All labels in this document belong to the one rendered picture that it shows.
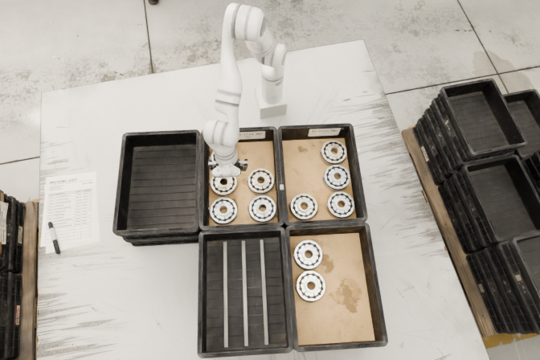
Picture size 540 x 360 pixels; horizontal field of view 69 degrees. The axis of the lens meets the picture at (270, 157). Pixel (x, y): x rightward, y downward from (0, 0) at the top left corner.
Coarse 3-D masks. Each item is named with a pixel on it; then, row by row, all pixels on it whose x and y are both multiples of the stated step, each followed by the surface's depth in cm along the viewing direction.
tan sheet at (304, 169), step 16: (288, 144) 162; (304, 144) 162; (320, 144) 162; (288, 160) 159; (304, 160) 159; (320, 160) 159; (288, 176) 156; (304, 176) 156; (320, 176) 156; (336, 176) 156; (288, 192) 153; (304, 192) 153; (320, 192) 154; (352, 192) 154; (288, 208) 151; (304, 208) 151; (320, 208) 151
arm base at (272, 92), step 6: (282, 78) 160; (264, 84) 162; (270, 84) 160; (276, 84) 160; (282, 84) 164; (264, 90) 166; (270, 90) 164; (276, 90) 164; (282, 90) 169; (264, 96) 170; (270, 96) 168; (276, 96) 169; (270, 102) 172; (276, 102) 173
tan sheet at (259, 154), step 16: (240, 144) 161; (256, 144) 162; (272, 144) 162; (240, 160) 158; (256, 160) 159; (272, 160) 159; (240, 176) 156; (240, 192) 153; (272, 192) 153; (240, 208) 150
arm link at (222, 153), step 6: (210, 120) 113; (216, 120) 113; (204, 126) 112; (210, 126) 111; (204, 132) 112; (210, 132) 111; (204, 138) 113; (210, 138) 112; (210, 144) 115; (216, 150) 119; (222, 150) 119; (228, 150) 119; (234, 150) 122; (216, 156) 124; (222, 156) 121; (228, 156) 121
